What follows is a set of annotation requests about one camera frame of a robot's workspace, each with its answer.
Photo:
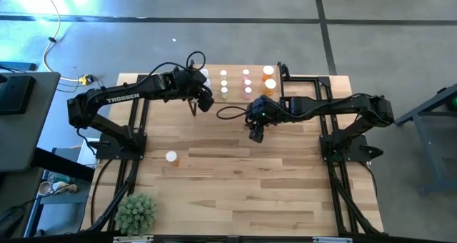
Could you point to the black desk beam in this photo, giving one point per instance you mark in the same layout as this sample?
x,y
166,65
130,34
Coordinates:
x,y
60,162

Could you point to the green artificial plant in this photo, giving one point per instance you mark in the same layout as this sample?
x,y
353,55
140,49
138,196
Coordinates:
x,y
135,214

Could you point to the teal tool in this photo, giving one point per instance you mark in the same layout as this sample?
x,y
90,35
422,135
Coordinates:
x,y
59,178

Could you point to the black box on left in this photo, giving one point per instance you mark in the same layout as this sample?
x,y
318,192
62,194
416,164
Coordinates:
x,y
14,93

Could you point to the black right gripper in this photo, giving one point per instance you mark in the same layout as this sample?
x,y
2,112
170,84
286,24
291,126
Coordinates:
x,y
266,110

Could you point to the wooden shelf with black legs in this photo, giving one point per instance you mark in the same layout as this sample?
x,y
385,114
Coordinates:
x,y
235,85

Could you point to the small green pill bottle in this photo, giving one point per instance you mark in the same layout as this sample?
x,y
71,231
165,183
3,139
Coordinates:
x,y
223,72
224,90
224,82

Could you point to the dark flat bar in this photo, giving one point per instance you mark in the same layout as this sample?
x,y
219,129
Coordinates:
x,y
18,66

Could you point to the blue grey cart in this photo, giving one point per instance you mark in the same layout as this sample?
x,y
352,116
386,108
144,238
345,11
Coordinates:
x,y
60,214

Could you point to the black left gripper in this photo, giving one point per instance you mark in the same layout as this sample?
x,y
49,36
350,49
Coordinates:
x,y
189,84

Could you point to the grey desk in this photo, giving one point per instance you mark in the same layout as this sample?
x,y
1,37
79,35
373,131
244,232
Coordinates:
x,y
28,139

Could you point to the white box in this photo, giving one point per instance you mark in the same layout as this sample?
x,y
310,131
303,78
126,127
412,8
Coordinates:
x,y
87,150

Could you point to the white metal bracket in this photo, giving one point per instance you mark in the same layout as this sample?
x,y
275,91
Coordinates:
x,y
333,239
134,238

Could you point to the blue grey table frame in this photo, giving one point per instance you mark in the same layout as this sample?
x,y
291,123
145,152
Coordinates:
x,y
433,157

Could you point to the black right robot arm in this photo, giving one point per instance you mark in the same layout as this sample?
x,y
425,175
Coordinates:
x,y
332,105

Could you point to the yellow power plug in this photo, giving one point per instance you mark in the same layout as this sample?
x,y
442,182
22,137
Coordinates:
x,y
85,79

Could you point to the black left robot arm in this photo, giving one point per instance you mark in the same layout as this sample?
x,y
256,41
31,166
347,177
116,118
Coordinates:
x,y
123,98

